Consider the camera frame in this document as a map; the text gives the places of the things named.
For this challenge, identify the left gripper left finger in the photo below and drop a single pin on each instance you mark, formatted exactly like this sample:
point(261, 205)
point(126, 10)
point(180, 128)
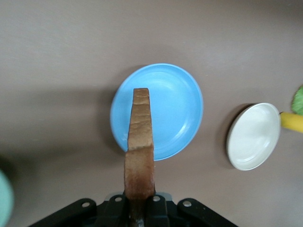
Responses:
point(106, 212)

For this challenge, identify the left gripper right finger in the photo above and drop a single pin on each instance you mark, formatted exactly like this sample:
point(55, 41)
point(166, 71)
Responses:
point(161, 212)

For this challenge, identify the brown bread slice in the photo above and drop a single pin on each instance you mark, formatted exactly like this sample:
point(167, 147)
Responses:
point(139, 142)

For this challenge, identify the yellow mustard squeeze bottle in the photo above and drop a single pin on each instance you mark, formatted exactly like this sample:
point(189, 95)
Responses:
point(293, 121)

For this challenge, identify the green lettuce leaf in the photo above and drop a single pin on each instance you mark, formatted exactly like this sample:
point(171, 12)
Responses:
point(298, 101)

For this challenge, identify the pale green plate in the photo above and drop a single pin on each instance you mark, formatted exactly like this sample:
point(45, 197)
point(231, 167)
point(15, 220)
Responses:
point(4, 196)

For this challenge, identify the blue plate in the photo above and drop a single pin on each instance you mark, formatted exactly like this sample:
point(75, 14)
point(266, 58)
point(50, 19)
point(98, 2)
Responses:
point(172, 106)

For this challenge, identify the beige plate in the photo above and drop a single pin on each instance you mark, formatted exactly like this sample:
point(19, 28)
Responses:
point(254, 137)

